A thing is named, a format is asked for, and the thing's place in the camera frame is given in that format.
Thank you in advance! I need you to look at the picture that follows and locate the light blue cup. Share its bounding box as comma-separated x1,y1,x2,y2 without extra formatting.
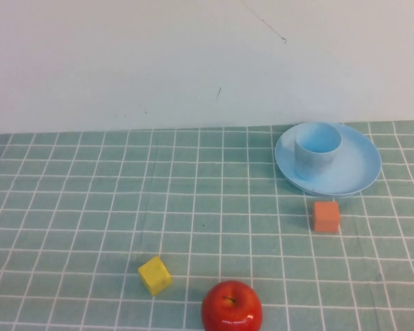
293,121,342,182

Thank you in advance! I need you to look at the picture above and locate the light blue plate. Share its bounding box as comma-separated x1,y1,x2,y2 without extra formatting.
274,121,382,198

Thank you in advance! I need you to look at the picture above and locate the green checked tablecloth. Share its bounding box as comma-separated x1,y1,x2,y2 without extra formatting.
0,119,414,331

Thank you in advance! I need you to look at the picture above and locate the yellow cube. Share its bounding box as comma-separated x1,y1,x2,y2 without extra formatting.
137,255,173,297

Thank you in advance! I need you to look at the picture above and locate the orange cube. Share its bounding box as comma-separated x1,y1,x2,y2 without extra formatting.
312,201,341,233

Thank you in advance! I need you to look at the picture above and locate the red apple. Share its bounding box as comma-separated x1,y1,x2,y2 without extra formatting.
201,280,264,331

